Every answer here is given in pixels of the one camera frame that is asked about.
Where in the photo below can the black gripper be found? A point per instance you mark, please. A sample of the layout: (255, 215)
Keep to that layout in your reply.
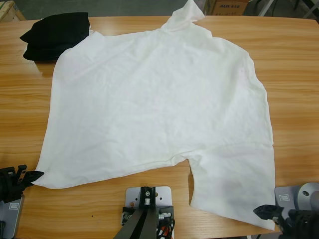
(301, 221)
(11, 184)

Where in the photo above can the white T-shirt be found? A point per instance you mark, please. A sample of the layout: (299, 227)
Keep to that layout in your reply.
(154, 99)

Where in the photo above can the black folded garment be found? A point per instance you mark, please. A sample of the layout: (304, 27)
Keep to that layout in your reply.
(57, 32)

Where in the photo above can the pale folded garment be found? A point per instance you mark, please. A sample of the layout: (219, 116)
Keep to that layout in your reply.
(90, 28)

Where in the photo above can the wooden crate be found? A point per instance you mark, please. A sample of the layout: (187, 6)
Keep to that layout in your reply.
(8, 10)

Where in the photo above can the cardboard box with AUX print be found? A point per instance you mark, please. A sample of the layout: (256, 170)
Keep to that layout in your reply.
(230, 6)

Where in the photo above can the white mount plate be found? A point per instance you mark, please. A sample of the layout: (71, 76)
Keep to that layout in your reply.
(164, 196)

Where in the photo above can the dark camera post with bracket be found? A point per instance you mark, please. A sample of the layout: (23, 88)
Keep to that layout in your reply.
(142, 219)

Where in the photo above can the white metal frame leg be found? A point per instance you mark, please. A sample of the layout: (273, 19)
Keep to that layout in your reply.
(265, 7)

